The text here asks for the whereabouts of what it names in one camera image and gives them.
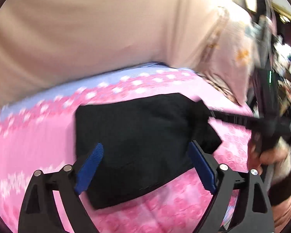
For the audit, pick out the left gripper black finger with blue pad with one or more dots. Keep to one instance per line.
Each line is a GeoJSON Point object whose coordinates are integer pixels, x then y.
{"type": "Point", "coordinates": [39, 212]}
{"type": "Point", "coordinates": [252, 211]}

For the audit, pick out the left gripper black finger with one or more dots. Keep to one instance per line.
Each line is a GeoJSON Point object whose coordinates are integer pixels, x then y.
{"type": "Point", "coordinates": [246, 121]}

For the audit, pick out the black pants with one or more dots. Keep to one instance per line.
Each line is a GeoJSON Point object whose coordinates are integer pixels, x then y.
{"type": "Point", "coordinates": [145, 143]}

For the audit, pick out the person's right hand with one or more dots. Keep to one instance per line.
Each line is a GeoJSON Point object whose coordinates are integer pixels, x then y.
{"type": "Point", "coordinates": [269, 157]}

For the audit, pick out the pale floral pillow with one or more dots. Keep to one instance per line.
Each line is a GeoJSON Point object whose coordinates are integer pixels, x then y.
{"type": "Point", "coordinates": [229, 53]}

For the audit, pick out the pink floral bed sheet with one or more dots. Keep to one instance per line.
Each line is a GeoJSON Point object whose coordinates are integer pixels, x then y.
{"type": "Point", "coordinates": [38, 133]}

